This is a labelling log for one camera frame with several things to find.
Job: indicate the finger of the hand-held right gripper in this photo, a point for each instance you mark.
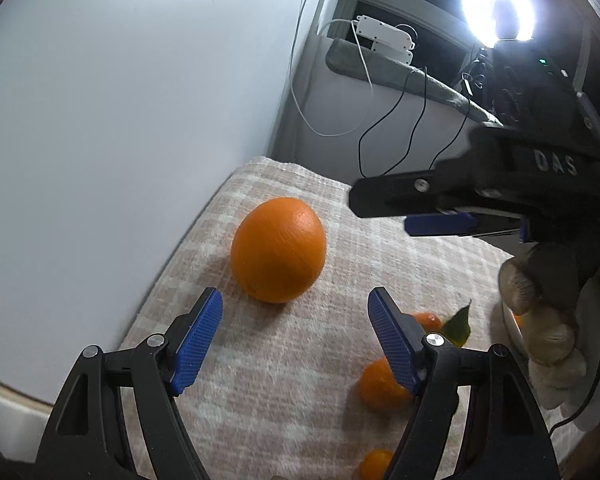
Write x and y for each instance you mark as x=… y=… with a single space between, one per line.
x=405 y=192
x=440 y=223

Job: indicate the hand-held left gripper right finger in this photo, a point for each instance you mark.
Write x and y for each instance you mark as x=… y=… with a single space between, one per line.
x=392 y=340

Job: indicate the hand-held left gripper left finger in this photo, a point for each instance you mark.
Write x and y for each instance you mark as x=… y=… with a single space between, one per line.
x=200 y=340

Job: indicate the small tangerine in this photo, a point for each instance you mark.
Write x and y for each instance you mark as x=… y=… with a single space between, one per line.
x=375 y=465
x=380 y=385

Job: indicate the large orange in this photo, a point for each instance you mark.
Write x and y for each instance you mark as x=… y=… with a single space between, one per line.
x=280 y=250

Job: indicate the person's right hand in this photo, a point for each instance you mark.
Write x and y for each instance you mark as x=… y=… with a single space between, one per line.
x=545 y=340

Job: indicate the tangerine with green leaf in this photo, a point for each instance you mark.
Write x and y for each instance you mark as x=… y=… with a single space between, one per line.
x=427 y=321

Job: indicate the black tripod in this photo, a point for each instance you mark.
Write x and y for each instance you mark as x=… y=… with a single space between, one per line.
x=480 y=75

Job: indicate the beige checked blanket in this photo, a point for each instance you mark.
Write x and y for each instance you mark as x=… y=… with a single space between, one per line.
x=280 y=410

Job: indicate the grey windowsill cloth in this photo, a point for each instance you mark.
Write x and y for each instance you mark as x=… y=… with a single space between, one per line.
x=360 y=62

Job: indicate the white power strip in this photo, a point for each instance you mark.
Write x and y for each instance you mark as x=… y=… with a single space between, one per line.
x=385 y=32
x=392 y=55

